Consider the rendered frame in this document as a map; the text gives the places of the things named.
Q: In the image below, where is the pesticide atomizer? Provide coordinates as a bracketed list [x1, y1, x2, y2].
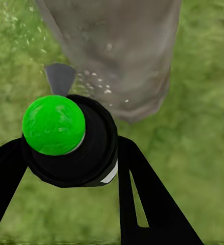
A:
[21, 61, 118, 188]

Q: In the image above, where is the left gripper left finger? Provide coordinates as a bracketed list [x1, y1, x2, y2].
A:
[0, 138, 28, 222]

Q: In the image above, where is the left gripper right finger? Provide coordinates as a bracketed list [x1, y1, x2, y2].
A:
[117, 136, 204, 245]

